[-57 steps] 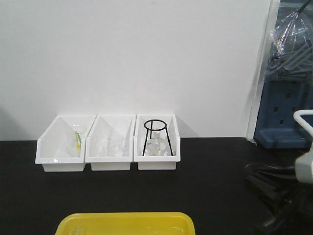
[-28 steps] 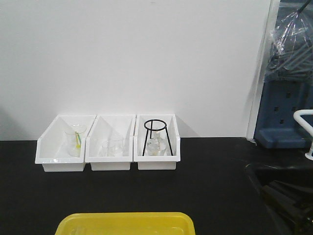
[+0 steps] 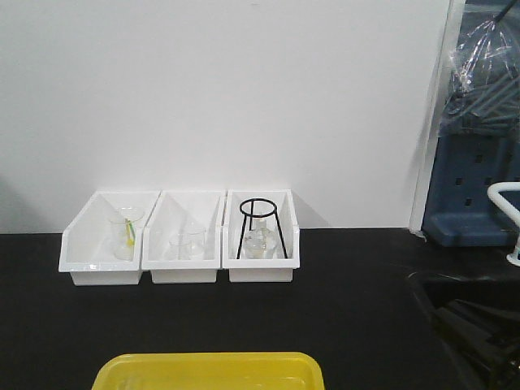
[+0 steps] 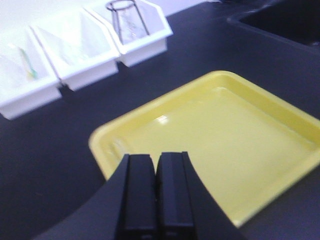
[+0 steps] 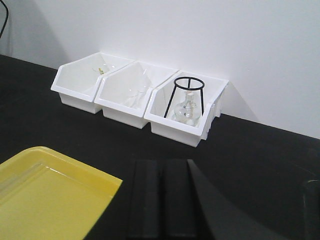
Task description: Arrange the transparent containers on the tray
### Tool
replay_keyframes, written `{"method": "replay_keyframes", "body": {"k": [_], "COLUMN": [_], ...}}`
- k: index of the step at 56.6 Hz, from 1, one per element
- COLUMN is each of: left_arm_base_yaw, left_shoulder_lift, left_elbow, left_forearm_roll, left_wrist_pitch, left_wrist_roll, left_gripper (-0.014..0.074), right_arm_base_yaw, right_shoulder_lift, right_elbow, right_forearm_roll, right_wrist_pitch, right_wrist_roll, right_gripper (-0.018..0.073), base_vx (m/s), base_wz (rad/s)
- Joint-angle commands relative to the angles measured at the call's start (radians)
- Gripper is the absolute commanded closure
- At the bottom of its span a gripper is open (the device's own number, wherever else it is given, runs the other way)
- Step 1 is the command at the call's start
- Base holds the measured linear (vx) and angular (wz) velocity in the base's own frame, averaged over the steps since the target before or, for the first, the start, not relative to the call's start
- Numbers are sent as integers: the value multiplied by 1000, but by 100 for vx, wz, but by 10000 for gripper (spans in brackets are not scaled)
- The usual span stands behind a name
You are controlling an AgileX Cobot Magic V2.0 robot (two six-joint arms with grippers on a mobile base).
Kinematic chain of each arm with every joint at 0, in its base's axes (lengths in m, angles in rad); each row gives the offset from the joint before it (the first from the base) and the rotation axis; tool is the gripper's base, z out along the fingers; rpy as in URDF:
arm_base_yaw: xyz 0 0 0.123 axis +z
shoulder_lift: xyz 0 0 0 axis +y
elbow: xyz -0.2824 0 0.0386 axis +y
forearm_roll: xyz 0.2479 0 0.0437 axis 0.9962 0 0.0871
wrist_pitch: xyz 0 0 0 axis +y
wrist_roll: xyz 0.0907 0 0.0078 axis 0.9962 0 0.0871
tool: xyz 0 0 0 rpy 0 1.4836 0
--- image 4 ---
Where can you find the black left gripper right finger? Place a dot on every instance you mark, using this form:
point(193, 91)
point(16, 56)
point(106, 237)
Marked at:
point(186, 209)

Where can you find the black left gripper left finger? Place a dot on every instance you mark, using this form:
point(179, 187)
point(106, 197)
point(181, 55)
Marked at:
point(124, 208)

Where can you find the yellow plastic tray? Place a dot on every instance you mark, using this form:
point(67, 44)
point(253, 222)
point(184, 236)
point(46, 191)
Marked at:
point(246, 144)

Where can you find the white left storage bin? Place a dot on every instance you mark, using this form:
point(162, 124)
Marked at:
point(20, 94)

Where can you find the white storage bin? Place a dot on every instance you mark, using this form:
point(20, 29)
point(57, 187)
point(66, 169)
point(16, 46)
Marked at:
point(20, 94)
point(79, 48)
point(142, 49)

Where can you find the white middle storage bin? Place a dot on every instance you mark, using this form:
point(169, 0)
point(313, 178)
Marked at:
point(79, 48)

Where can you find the yellow green dropper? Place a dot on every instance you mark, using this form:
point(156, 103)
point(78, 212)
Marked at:
point(28, 67)

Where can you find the clear flask in right bin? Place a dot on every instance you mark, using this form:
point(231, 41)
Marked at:
point(131, 25)

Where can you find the white right storage bin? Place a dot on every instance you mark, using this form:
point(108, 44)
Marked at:
point(142, 49)

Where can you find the black sink basin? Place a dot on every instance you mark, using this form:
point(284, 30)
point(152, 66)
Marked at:
point(296, 22)

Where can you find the black wire tripod stand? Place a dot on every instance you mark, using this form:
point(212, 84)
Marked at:
point(114, 6)

